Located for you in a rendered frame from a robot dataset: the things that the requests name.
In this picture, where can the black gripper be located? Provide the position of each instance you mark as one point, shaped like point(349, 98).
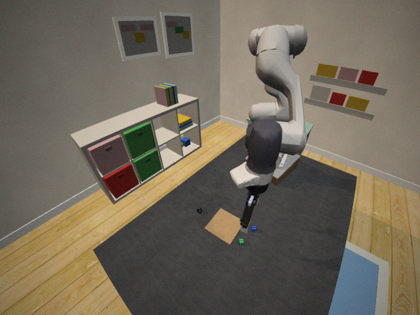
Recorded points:
point(254, 191)

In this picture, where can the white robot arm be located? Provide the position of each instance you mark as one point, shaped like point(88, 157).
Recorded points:
point(276, 129)

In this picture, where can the tan square mat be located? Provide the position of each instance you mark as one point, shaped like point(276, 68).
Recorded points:
point(224, 226)

